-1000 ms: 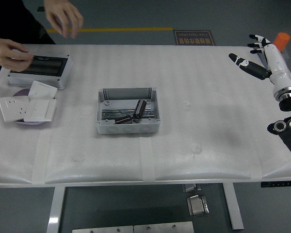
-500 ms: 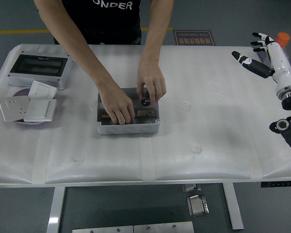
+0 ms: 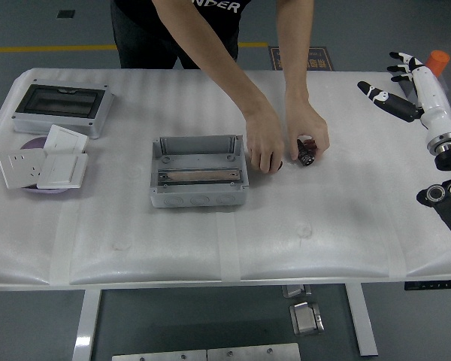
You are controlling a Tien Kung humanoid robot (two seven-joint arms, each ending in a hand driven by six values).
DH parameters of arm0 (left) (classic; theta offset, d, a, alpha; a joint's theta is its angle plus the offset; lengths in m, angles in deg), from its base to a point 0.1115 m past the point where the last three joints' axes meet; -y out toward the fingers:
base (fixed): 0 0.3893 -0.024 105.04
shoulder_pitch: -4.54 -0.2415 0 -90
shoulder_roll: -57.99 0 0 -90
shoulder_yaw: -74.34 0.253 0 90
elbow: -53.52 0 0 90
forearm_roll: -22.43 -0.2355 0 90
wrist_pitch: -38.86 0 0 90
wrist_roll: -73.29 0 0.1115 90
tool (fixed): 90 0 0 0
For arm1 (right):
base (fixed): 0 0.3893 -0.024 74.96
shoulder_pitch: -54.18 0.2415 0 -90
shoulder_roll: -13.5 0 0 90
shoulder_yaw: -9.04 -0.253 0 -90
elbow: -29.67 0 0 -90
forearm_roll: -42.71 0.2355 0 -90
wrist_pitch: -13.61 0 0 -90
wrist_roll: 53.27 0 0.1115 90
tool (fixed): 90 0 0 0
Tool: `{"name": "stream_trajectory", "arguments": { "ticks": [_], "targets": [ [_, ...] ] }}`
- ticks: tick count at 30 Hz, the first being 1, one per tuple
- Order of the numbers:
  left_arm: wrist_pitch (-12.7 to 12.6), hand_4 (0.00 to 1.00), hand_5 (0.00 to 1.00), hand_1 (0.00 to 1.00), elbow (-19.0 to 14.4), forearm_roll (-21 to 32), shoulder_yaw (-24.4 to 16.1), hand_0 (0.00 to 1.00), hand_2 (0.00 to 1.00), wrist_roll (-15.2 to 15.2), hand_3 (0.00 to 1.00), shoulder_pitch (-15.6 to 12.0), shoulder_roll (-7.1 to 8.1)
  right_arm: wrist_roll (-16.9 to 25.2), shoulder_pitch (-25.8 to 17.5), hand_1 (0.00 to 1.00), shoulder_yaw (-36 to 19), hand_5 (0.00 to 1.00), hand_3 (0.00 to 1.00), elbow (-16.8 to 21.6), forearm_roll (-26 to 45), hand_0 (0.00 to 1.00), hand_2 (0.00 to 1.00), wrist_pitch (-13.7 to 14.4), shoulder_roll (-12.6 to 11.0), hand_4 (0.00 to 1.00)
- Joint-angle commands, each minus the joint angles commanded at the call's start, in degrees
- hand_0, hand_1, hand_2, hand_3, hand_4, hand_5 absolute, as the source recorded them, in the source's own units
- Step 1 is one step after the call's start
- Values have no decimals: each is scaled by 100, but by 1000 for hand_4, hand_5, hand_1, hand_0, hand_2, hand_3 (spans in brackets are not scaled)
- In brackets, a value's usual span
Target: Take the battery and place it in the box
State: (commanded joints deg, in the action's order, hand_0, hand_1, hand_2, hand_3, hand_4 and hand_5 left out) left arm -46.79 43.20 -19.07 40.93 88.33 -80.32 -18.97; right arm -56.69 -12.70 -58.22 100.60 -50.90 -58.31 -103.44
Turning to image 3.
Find black table control panel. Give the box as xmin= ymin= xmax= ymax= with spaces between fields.
xmin=404 ymin=280 xmax=451 ymax=291

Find white and black robot right hand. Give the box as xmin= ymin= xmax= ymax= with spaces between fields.
xmin=356 ymin=50 xmax=451 ymax=150

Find grey metal plate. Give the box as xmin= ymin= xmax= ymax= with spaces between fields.
xmin=111 ymin=349 xmax=207 ymax=361

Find person's right hand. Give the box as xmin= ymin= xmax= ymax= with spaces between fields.
xmin=244 ymin=107 xmax=286 ymax=174

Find person's left hand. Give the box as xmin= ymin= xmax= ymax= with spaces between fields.
xmin=284 ymin=99 xmax=331 ymax=162

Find open grey junction box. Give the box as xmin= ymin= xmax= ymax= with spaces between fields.
xmin=147 ymin=135 xmax=250 ymax=208

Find white tape strip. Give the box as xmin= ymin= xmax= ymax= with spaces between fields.
xmin=48 ymin=205 xmax=80 ymax=286

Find grey box with dark lid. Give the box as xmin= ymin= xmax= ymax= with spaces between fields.
xmin=11 ymin=77 xmax=115 ymax=140

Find large metal block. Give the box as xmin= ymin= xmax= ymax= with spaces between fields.
xmin=288 ymin=300 xmax=325 ymax=336

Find person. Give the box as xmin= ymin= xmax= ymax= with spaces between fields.
xmin=110 ymin=0 xmax=253 ymax=71

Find white foam mat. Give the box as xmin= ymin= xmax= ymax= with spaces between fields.
xmin=0 ymin=67 xmax=451 ymax=289

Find white table leg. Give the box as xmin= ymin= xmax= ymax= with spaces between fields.
xmin=344 ymin=284 xmax=379 ymax=357
xmin=71 ymin=288 xmax=103 ymax=361

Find small metal block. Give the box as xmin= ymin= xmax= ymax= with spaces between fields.
xmin=281 ymin=284 xmax=312 ymax=299

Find purple plate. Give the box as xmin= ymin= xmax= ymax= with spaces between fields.
xmin=20 ymin=137 xmax=74 ymax=195

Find black cylindrical battery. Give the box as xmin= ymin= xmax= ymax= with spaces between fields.
xmin=295 ymin=137 xmax=317 ymax=167
xmin=270 ymin=152 xmax=285 ymax=174

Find white wall socket panel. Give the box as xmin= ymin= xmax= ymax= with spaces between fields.
xmin=0 ymin=149 xmax=48 ymax=190

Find orange cylinder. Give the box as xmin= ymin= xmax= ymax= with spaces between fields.
xmin=424 ymin=50 xmax=451 ymax=78

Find white wall switch panel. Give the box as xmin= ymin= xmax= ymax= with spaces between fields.
xmin=36 ymin=152 xmax=89 ymax=190
xmin=44 ymin=124 xmax=89 ymax=154

